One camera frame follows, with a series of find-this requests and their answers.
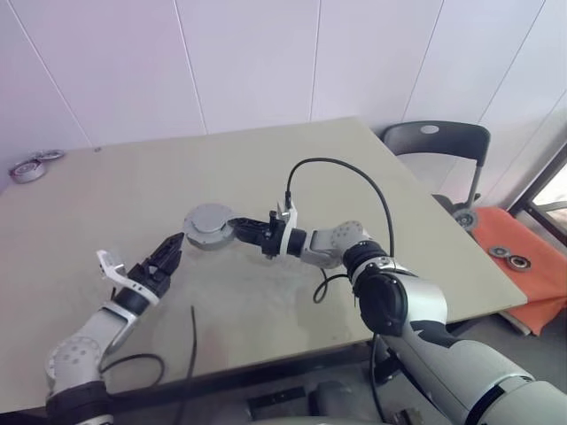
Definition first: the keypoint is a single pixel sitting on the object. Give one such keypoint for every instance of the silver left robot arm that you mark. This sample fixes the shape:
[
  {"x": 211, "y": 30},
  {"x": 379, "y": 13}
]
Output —
[{"x": 75, "y": 354}]

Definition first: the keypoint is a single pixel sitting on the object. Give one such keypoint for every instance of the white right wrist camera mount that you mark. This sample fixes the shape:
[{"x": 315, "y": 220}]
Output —
[{"x": 290, "y": 217}]

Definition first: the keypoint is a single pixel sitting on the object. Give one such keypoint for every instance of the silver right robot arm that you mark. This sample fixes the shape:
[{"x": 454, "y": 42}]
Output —
[{"x": 421, "y": 305}]

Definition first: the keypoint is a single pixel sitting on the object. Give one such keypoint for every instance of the dark door frame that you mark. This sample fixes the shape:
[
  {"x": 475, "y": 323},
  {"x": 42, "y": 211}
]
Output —
[{"x": 540, "y": 186}]

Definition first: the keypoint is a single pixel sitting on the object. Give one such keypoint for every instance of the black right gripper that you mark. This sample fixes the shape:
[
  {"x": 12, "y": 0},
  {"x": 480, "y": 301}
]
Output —
[{"x": 271, "y": 239}]

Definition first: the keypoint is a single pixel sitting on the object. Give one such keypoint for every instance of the silver motor housing copper windings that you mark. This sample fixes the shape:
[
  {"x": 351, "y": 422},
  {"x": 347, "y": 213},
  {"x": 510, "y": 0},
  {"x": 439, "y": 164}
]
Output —
[{"x": 208, "y": 242}]

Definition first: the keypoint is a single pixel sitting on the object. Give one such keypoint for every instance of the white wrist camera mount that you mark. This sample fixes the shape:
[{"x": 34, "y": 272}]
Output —
[
  {"x": 111, "y": 265},
  {"x": 290, "y": 217}
]

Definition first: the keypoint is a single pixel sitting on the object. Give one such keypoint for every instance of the black folding chair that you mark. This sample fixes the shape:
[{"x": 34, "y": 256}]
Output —
[{"x": 460, "y": 141}]

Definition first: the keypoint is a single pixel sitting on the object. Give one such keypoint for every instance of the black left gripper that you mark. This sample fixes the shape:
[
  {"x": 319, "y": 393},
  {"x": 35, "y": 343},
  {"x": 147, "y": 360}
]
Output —
[{"x": 150, "y": 279}]

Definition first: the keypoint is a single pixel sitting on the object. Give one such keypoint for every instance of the orange cloth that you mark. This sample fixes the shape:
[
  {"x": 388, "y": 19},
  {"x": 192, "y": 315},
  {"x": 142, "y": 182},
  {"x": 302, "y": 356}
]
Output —
[{"x": 540, "y": 288}]

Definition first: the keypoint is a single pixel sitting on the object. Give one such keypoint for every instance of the grey wheel part on chair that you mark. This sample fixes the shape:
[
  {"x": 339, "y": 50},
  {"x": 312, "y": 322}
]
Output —
[{"x": 465, "y": 219}]

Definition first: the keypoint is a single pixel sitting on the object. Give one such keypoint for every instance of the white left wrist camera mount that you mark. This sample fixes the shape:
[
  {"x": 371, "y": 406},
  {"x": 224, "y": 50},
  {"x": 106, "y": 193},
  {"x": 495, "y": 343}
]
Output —
[{"x": 111, "y": 265}]

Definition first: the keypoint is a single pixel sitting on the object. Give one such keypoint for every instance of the black table frame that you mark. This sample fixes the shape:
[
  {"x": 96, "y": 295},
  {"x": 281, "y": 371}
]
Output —
[{"x": 390, "y": 367}]

